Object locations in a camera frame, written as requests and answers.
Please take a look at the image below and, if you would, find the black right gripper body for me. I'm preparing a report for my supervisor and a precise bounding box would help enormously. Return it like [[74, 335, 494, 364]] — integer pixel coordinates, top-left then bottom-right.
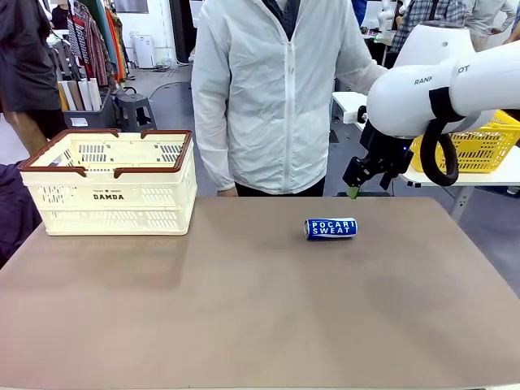
[[359, 120, 414, 175]]

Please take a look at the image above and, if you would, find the blue Pocari Sweat can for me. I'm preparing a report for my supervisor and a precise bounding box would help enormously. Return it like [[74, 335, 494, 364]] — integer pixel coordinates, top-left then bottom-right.
[[303, 217, 359, 241]]

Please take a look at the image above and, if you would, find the person's right forearm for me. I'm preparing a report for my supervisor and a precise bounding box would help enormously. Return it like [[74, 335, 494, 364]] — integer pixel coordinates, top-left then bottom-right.
[[191, 93, 237, 192]]

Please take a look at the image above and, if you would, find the person's left forearm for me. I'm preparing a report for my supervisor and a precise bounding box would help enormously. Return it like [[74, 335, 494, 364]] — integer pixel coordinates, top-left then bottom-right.
[[336, 52, 389, 97]]

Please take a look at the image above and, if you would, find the large yellow plastic basket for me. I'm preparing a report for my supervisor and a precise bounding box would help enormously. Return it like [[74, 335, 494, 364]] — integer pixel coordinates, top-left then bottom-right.
[[408, 109, 520, 175]]

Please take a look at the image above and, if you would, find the cream folding basket brown rim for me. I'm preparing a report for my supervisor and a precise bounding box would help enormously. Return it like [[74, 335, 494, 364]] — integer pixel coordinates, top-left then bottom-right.
[[19, 128, 199, 236]]

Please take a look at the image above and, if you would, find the white side table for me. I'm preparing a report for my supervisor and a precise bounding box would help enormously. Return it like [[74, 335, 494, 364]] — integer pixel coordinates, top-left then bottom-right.
[[331, 91, 520, 223]]

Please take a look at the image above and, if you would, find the person in white jacket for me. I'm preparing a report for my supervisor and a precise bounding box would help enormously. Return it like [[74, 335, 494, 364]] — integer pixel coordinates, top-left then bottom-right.
[[190, 0, 387, 197]]

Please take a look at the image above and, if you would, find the bystander in plaid shirt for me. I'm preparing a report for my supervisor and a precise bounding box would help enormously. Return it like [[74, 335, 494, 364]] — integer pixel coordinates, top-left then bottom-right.
[[390, 0, 468, 52]]

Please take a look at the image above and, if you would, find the bystander in grey shirt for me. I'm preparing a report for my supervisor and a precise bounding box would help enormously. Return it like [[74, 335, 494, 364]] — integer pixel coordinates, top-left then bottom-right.
[[462, 0, 519, 52]]

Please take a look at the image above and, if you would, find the grey plastic stool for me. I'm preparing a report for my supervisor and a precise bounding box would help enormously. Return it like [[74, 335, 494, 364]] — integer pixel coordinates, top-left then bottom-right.
[[115, 92, 158, 132]]

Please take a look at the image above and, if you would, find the white air purifier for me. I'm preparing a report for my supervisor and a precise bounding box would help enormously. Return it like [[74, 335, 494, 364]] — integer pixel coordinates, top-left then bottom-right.
[[132, 34, 156, 69]]

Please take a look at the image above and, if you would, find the grey storage bin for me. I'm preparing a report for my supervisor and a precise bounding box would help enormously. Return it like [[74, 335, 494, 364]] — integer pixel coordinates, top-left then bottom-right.
[[63, 87, 119, 131]]

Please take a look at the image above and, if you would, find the cream paper roll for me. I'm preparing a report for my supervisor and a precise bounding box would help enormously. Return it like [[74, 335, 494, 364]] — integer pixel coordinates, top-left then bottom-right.
[[88, 77, 102, 111]]

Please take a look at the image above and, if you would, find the orange hanging garment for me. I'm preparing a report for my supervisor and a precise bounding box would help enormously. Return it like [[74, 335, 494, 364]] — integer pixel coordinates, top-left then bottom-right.
[[106, 7, 125, 82]]

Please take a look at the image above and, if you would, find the white paper roll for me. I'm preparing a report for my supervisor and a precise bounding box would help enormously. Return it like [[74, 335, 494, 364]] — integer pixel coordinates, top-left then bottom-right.
[[77, 79, 93, 111]]

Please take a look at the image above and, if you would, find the brown paper roll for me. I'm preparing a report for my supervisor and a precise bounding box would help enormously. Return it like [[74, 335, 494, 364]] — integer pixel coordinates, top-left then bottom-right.
[[66, 80, 85, 111]]

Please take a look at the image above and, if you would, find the patterned hanging garment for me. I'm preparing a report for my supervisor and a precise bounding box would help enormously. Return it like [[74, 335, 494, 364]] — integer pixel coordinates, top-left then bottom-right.
[[67, 2, 117, 89]]

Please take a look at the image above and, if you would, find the distant person in black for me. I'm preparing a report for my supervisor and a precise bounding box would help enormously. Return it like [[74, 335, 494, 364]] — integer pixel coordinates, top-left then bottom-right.
[[50, 0, 71, 30]]

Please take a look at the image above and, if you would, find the dark purple cloth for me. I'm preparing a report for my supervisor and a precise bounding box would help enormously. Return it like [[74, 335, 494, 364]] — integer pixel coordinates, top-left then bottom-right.
[[0, 161, 44, 269]]

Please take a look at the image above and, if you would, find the bystander in dark shirt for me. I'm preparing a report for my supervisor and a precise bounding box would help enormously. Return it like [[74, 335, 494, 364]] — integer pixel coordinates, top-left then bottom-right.
[[0, 0, 66, 154]]

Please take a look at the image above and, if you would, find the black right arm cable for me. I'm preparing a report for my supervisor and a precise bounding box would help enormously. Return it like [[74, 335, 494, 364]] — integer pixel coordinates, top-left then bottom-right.
[[420, 117, 460, 187]]

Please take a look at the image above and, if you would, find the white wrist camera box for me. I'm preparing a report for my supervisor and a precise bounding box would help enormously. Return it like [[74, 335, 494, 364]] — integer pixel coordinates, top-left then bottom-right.
[[343, 105, 369, 124]]

